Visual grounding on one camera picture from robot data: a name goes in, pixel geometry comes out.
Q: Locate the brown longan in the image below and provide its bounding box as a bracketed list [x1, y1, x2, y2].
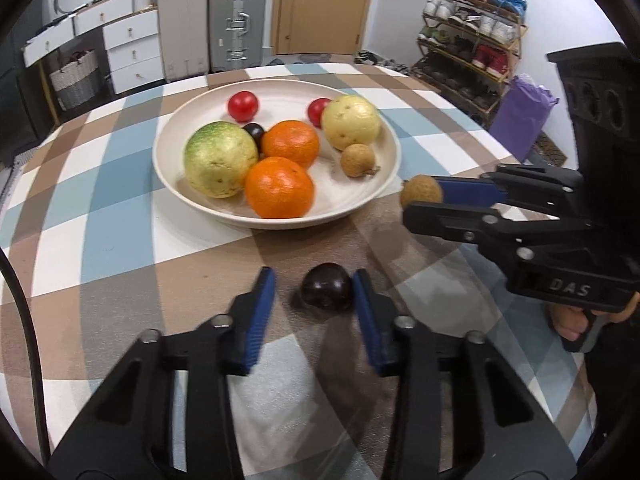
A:
[399, 174, 444, 209]
[340, 144, 378, 179]

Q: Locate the dark purple plum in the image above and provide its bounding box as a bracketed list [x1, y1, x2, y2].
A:
[299, 262, 355, 312]
[243, 122, 265, 154]

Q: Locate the pale yellow guava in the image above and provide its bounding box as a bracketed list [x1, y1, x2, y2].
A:
[321, 94, 382, 151]

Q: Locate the red tomato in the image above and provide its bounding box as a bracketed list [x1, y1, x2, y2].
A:
[307, 98, 331, 128]
[227, 91, 259, 124]

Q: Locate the large orange mandarin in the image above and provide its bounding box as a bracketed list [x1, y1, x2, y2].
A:
[244, 156, 314, 219]

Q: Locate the small orange mandarin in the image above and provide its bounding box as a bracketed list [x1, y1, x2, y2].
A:
[260, 120, 320, 169]

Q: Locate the green yellow guava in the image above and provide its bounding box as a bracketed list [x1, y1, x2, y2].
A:
[183, 122, 259, 200]

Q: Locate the red tomato front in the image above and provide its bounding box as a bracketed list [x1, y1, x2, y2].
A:
[227, 91, 259, 124]

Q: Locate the person's right hand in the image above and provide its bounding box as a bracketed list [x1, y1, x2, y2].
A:
[549, 292, 639, 341]

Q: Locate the purple paper bag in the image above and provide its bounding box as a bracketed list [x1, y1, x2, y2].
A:
[489, 74, 560, 162]

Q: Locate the wooden shoe rack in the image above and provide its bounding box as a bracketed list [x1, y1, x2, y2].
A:
[410, 0, 528, 125]

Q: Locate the checkered tablecloth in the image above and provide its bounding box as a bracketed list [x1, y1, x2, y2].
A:
[1, 63, 596, 479]

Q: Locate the wooden door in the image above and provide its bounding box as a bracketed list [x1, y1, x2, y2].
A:
[270, 0, 371, 55]

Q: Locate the silver grey suitcase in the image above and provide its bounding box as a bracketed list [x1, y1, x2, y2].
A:
[208, 0, 266, 72]

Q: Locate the woven laundry basket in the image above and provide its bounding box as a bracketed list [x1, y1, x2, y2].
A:
[49, 50, 103, 110]

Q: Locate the beige suitcase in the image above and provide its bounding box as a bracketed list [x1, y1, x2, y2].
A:
[157, 0, 209, 81]

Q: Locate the white drawer cabinet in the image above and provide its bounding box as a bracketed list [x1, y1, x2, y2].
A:
[23, 0, 165, 94]

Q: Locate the black cable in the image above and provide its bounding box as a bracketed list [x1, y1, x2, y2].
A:
[0, 246, 51, 466]

